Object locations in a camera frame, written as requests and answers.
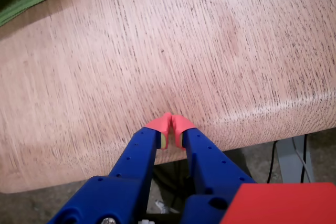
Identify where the blue gripper finger coral tip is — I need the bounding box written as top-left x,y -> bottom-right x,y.
48,112 -> 173,224
171,114 -> 257,224

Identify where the white crumpled scrap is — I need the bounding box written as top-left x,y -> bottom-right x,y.
154,199 -> 173,214

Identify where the grey table leg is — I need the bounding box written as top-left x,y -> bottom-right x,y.
275,134 -> 316,184

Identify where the black cable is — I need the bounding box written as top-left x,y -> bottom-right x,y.
267,140 -> 279,184
300,134 -> 309,183

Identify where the white cable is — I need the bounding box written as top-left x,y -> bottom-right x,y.
291,136 -> 313,183

